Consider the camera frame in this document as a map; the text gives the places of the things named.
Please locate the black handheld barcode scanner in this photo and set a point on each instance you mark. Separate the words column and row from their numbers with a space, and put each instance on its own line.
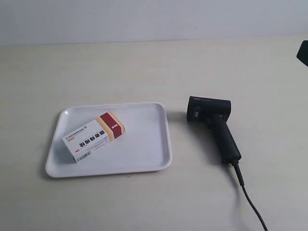
column 215, row 114

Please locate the white red medicine box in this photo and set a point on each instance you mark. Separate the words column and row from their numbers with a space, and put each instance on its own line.
column 92, row 136

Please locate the white plastic tray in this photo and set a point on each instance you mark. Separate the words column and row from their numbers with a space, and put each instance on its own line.
column 144, row 147

